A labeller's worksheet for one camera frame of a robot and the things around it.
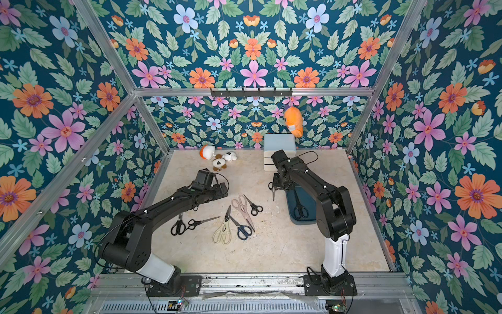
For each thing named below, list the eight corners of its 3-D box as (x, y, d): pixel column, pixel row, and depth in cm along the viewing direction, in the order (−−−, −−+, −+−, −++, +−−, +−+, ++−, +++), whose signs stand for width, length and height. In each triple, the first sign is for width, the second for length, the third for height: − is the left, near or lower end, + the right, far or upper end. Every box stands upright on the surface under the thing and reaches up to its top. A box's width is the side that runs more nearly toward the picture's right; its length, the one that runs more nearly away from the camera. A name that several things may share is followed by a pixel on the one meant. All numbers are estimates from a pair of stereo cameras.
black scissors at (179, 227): (171, 235, 89) (169, 233, 87) (177, 215, 95) (176, 212, 93) (183, 235, 89) (182, 233, 87) (189, 215, 95) (187, 212, 93)
